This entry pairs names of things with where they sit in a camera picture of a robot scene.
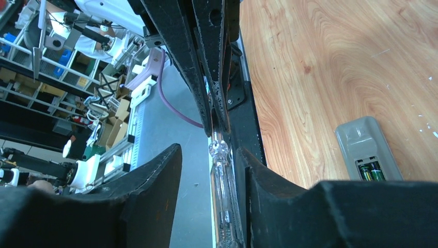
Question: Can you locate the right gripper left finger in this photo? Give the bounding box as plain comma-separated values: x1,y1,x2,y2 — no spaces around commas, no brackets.
1,144,182,247

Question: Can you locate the grey remote control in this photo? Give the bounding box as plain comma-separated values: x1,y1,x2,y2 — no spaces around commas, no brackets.
335,116,403,181

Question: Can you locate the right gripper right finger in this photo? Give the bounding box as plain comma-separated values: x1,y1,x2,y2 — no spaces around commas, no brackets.
235,148,437,247

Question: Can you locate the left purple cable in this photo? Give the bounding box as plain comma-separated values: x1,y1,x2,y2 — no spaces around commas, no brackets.
157,48,205,129

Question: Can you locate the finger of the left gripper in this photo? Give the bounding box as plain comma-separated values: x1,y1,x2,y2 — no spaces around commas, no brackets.
192,1,230,133
142,0,212,137

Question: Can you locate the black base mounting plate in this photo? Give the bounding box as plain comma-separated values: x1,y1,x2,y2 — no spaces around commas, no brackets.
224,30,268,167

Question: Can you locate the green battery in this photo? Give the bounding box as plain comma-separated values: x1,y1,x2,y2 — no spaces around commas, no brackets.
370,161,386,181
358,164,373,181

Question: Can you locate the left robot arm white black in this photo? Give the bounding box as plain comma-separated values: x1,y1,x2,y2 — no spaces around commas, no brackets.
76,1,240,136

